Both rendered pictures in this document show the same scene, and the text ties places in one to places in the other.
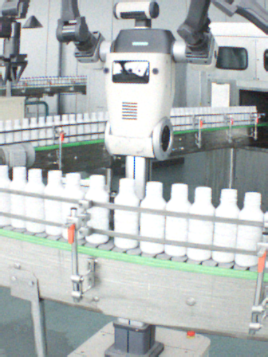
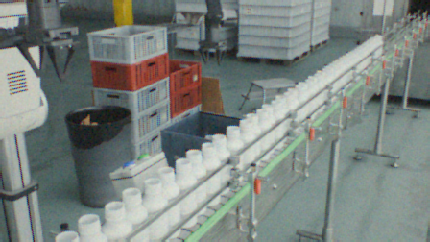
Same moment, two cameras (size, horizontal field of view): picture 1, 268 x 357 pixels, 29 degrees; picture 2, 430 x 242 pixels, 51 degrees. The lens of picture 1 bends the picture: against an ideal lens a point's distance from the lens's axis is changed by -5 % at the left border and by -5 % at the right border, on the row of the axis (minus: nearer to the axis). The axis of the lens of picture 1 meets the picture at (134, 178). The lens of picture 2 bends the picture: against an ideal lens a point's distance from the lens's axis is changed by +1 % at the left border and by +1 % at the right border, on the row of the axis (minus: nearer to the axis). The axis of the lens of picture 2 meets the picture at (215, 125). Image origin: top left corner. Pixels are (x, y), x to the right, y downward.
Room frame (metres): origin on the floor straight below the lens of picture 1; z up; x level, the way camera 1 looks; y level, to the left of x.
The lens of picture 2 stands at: (1.20, 1.20, 1.59)
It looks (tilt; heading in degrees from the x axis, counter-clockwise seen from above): 19 degrees down; 275
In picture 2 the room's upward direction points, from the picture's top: straight up
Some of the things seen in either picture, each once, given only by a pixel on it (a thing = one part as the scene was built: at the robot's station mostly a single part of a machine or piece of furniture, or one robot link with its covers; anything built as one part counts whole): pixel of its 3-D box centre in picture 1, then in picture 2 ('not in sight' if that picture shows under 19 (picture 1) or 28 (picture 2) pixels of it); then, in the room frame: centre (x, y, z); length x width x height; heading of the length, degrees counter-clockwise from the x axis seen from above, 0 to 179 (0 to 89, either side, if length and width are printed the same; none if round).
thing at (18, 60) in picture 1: (13, 70); (42, 54); (1.61, 0.38, 1.44); 0.07 x 0.07 x 0.09; 66
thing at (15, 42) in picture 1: (11, 49); (44, 16); (1.59, 0.39, 1.51); 0.10 x 0.07 x 0.07; 156
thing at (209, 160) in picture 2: (72, 206); (208, 174); (1.31, 0.15, 1.08); 0.06 x 0.06 x 0.17
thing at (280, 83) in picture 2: not in sight; (268, 97); (1.03, -3.71, 0.21); 0.61 x 0.47 x 0.41; 119
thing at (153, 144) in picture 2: not in sight; (136, 140); (2.25, -2.48, 0.11); 0.61 x 0.41 x 0.22; 71
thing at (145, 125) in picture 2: not in sight; (134, 117); (2.26, -2.48, 0.33); 0.61 x 0.41 x 0.22; 72
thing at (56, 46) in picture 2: (6, 70); (56, 56); (1.57, 0.40, 1.44); 0.07 x 0.07 x 0.09; 66
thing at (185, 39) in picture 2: not in sight; (212, 26); (2.07, -7.84, 0.50); 1.23 x 1.05 x 1.00; 64
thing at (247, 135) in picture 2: (153, 217); (245, 147); (1.22, -0.05, 1.08); 0.06 x 0.06 x 0.17
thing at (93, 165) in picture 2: not in sight; (102, 157); (2.27, -1.64, 0.32); 0.45 x 0.45 x 0.64
